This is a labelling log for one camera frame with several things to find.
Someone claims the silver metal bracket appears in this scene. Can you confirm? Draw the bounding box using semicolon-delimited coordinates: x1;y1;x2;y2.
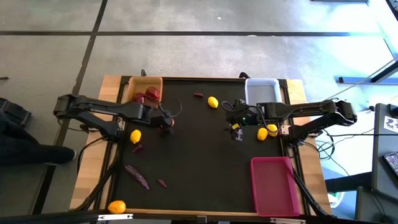
98;213;134;221
269;217;307;224

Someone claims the black cable bundle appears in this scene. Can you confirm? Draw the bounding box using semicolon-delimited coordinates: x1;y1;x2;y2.
303;127;376;169

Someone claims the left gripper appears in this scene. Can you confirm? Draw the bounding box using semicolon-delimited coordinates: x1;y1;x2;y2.
141;104;175;136

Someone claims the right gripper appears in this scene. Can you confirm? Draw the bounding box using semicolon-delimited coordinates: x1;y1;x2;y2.
226;98;261;142

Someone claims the pink plastic bin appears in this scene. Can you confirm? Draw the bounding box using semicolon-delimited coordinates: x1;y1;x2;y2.
250;156;302;218

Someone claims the black and red bag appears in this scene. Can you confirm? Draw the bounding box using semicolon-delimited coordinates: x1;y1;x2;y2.
0;98;32;128

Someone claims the orange translucent plastic bin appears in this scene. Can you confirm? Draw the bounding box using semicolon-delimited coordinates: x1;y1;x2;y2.
126;76;164;110

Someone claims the white and green object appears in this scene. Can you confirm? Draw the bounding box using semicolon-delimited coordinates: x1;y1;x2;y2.
328;191;345;208

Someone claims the grey side desk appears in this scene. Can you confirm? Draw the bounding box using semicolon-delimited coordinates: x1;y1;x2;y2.
371;102;398;200

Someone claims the white translucent plastic bin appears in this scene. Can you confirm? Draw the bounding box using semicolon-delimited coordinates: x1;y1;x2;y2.
244;78;283;110

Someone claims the smartphone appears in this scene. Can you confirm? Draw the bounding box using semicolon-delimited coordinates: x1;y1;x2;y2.
384;151;398;177

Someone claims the long purple toy vegetable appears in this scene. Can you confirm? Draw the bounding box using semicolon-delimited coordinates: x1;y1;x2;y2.
124;164;150;190

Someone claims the black diagonal frame strut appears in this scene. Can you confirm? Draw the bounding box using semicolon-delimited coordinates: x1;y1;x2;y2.
74;155;119;212
292;169;332;218

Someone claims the black table mat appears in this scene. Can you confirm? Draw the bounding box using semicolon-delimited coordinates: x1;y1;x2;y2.
119;77;283;213

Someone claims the dark red apple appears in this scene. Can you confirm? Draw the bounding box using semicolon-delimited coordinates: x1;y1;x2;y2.
146;86;161;102
132;91;146;105

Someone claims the person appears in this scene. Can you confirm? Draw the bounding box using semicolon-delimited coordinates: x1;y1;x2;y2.
0;110;78;166

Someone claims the blue metal floor bar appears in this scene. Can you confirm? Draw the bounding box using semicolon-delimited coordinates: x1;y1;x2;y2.
338;76;398;85

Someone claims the white printed sticker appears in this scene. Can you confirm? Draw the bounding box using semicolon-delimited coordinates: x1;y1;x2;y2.
382;115;398;133

